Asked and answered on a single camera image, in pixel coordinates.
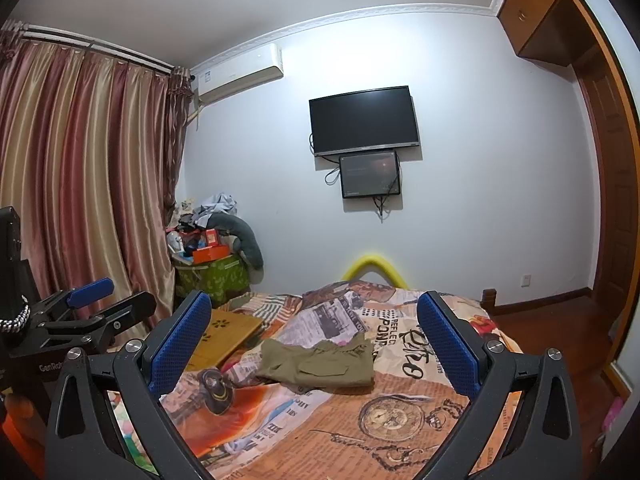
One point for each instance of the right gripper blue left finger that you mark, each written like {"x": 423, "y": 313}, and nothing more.
{"x": 84, "y": 440}

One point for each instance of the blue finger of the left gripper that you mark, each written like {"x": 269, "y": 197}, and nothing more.
{"x": 120, "y": 312}
{"x": 87, "y": 292}

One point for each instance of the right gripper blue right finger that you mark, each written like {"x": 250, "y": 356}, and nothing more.
{"x": 543, "y": 439}

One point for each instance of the olive green pants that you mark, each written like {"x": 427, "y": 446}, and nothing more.
{"x": 324, "y": 366}

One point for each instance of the pink slipper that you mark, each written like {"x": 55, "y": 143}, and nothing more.
{"x": 611, "y": 415}

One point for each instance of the orange box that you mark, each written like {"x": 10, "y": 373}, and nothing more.
{"x": 210, "y": 253}

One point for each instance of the green fabric storage box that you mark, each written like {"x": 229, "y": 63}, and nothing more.
{"x": 221, "y": 280}

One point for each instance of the striped red gold curtain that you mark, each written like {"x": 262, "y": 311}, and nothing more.
{"x": 91, "y": 148}

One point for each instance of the crumpled white clothes pile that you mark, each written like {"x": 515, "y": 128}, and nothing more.
{"x": 221, "y": 203}

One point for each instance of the printed bed blanket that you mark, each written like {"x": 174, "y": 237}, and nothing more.
{"x": 243, "y": 427}

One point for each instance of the yellow foam tube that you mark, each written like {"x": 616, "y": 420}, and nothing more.
{"x": 377, "y": 264}

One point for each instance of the wooden door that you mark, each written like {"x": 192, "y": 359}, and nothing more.
{"x": 614, "y": 134}

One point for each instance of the white air conditioner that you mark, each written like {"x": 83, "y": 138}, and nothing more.
{"x": 216, "y": 81}

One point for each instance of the wooden overhead cabinet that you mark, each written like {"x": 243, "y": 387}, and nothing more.
{"x": 549, "y": 31}

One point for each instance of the wooden bed post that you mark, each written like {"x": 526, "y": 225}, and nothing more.
{"x": 488, "y": 300}

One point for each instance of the wall power socket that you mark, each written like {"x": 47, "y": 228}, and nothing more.
{"x": 525, "y": 280}

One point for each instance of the small black wall monitor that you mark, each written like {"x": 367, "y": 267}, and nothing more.
{"x": 371, "y": 174}

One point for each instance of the large black wall television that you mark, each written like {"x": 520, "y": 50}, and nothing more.
{"x": 363, "y": 120}

